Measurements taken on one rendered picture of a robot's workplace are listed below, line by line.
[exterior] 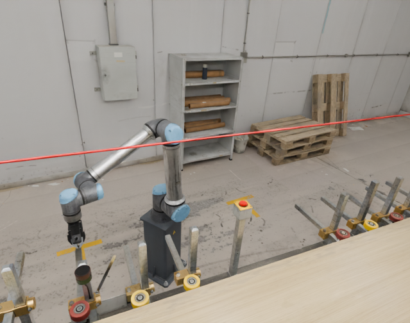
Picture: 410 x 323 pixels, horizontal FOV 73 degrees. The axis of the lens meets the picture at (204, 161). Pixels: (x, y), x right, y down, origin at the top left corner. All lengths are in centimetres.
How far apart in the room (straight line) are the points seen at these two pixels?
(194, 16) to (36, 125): 236
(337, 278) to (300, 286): 21
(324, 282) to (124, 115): 312
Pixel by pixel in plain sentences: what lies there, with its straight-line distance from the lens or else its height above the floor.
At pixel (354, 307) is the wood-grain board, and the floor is 90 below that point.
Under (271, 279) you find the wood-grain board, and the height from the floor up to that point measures 90.
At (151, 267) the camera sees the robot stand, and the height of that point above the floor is 9.
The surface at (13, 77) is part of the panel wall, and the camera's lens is 370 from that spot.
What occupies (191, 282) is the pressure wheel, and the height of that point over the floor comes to 91.
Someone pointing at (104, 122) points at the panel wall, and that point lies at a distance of 391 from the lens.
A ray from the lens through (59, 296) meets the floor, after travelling 271.
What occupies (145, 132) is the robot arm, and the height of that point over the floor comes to 137.
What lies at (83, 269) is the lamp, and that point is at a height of 111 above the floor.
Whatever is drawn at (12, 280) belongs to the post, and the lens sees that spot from 136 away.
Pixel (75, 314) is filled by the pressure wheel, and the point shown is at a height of 91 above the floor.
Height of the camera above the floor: 206
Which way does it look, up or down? 28 degrees down
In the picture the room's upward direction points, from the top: 4 degrees clockwise
